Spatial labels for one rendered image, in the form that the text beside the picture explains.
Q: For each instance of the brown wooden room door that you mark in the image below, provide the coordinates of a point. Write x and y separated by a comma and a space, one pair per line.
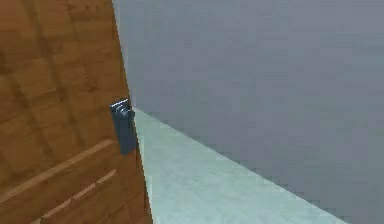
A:
56, 100

